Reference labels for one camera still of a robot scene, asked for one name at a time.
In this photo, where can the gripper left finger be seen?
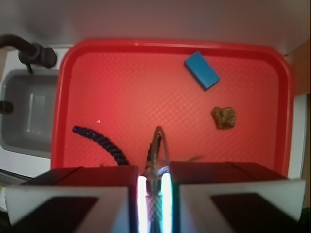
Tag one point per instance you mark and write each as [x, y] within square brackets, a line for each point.
[75, 200]

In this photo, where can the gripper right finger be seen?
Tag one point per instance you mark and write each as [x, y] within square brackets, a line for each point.
[234, 197]

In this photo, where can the silver key bunch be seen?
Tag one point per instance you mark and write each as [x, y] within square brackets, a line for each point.
[157, 162]

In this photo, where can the small brown rock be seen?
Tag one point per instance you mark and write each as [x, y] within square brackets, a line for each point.
[225, 118]

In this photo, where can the grey plastic sink basin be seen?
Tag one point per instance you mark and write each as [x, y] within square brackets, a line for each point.
[28, 128]

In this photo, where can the red plastic tray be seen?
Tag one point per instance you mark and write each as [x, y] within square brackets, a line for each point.
[124, 89]

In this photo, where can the blue rectangular block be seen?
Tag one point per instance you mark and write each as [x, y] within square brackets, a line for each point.
[201, 70]

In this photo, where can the grey plastic faucet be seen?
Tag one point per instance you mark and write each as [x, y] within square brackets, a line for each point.
[30, 53]

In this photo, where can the light wooden board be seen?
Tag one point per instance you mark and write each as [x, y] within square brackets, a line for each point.
[300, 61]

